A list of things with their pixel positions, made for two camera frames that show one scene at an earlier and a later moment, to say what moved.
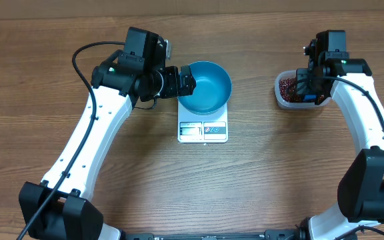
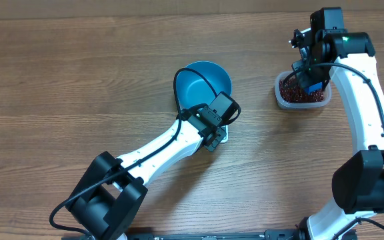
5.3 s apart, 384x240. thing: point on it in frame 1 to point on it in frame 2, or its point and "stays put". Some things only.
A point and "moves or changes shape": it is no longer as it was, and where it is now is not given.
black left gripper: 175,89 to 221,135
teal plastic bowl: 213,90 stays put
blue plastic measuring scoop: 310,97 moves or changes shape
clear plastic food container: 286,93 stays put
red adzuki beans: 287,88 stays put
